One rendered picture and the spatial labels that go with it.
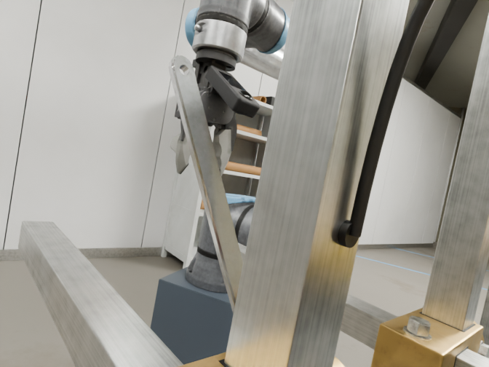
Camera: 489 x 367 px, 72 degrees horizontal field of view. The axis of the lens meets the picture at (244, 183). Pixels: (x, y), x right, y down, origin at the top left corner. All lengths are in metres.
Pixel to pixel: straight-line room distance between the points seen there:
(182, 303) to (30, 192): 1.99
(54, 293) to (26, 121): 2.50
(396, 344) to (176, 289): 0.75
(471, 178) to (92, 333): 0.33
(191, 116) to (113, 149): 2.70
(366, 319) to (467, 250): 0.11
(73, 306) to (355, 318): 0.26
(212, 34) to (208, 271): 0.64
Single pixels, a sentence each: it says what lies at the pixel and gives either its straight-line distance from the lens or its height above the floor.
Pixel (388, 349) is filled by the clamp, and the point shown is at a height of 0.84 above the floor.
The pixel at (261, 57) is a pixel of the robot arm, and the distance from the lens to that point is 0.94.
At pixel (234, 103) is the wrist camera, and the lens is 0.51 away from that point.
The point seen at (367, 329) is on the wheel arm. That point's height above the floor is 0.83.
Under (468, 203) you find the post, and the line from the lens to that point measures 0.37.
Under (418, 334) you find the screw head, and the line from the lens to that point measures 0.32.
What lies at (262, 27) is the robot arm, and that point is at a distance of 0.69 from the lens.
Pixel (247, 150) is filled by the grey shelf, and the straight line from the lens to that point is 3.55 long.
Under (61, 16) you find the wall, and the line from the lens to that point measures 2.88.
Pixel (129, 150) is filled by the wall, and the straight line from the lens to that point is 2.93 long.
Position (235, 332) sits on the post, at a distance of 0.17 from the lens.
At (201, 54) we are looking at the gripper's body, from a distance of 0.60.
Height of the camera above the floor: 0.96
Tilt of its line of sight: 3 degrees down
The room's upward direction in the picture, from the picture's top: 11 degrees clockwise
